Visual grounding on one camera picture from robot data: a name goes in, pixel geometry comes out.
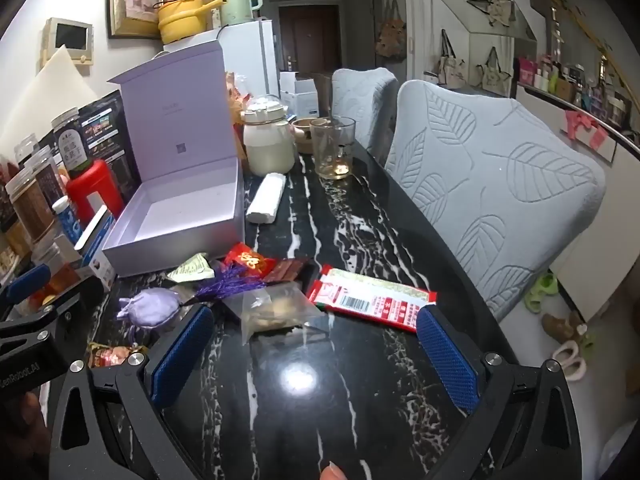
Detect clear jar brown contents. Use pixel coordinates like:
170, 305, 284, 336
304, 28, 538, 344
6, 165, 56, 242

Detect lavender sachet with purple tassel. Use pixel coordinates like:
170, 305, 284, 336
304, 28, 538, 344
116, 266, 268, 331

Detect blue white box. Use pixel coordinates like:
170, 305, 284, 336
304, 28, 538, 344
75, 205, 117, 291

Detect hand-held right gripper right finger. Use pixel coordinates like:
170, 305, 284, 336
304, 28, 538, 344
415, 305, 596, 480

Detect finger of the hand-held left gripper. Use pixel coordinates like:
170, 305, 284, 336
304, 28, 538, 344
0, 276, 108, 343
0, 264, 53, 311

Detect black printed bag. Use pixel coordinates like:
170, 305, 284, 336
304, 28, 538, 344
80, 90, 141, 201

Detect red candy packet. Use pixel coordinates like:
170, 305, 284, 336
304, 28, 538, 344
223, 242, 277, 278

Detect green slippers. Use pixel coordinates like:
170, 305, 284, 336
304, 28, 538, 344
524, 272, 560, 313

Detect white foam board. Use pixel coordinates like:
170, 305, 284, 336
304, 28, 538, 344
0, 45, 101, 148

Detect clear jar dark contents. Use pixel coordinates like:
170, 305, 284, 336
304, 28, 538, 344
25, 146, 67, 206

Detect glass cup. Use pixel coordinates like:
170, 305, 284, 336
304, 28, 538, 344
310, 116, 357, 181

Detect grey leaf pattern chair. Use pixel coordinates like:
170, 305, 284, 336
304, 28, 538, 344
331, 67, 398, 161
385, 80, 608, 321

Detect long red white packet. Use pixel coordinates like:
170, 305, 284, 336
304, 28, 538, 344
306, 264, 438, 333

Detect brown slippers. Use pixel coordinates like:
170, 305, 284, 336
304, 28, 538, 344
541, 312, 587, 345

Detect white pink slippers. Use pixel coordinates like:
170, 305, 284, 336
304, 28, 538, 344
552, 340, 588, 381

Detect brown door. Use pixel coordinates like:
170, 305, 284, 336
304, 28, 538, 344
278, 4, 343, 73

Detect red bottle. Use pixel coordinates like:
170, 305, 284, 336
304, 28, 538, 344
66, 159, 125, 221

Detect clear plastic bag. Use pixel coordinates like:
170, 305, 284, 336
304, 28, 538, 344
222, 282, 331, 346

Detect white lidded jar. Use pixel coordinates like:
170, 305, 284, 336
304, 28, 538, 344
241, 95, 297, 177

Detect person's left hand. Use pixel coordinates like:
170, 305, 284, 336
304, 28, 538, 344
0, 392, 53, 480

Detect beige wall intercom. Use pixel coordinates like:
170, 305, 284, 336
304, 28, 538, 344
42, 17, 95, 66

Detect small red snack packet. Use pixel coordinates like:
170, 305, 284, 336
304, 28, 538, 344
87, 342, 148, 368

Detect yellow pot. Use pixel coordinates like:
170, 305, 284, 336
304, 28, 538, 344
157, 0, 223, 45

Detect row of bottles and boxes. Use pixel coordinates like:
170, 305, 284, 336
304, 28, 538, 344
517, 52, 636, 126

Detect blue tube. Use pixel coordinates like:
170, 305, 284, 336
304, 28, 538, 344
51, 195, 83, 247

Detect pale green printed packet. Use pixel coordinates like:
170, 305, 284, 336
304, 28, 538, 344
166, 252, 216, 283

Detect lavender gift box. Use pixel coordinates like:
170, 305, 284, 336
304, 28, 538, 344
101, 40, 246, 278

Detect open brown carton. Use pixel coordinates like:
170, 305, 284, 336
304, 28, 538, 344
312, 72, 334, 112

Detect brown chocolate packet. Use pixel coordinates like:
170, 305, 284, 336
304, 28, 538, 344
262, 258, 311, 286

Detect white cardboard boxes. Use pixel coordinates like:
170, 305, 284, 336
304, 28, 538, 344
279, 71, 321, 118

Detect pink paper sheets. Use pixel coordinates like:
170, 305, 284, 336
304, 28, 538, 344
565, 110, 608, 151

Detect orange plush toy bag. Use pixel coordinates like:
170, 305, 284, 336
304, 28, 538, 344
225, 71, 249, 126

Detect wooden bowl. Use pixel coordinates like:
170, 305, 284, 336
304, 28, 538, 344
291, 117, 321, 155

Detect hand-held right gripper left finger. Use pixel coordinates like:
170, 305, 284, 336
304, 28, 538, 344
47, 304, 216, 480

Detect brown tote bag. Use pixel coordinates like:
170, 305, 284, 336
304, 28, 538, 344
376, 0, 408, 61

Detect white fridge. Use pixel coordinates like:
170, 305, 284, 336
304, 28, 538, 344
162, 19, 281, 106

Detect beige tote bag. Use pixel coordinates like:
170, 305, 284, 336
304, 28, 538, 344
477, 47, 512, 93
437, 30, 469, 86

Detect white folded towel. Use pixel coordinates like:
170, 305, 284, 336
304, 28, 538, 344
245, 172, 287, 224

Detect pale green kettle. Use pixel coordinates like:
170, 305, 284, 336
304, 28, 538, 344
219, 0, 263, 27

